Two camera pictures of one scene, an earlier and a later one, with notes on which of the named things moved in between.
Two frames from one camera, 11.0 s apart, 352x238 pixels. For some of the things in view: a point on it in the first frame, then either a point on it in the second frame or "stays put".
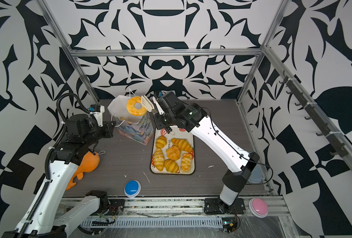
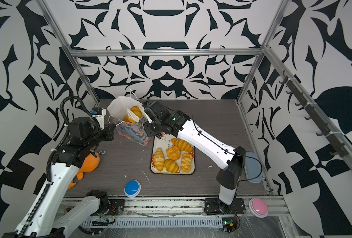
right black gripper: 158,120 → 148,129
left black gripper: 107,130 stays put
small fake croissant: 161,142 → 137,111
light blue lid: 256,175 stays put
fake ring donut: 131,107 → 128,120
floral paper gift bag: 140,128 stays put
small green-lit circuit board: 229,224 stays put
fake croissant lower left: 158,159 stays put
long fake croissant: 183,145 stays put
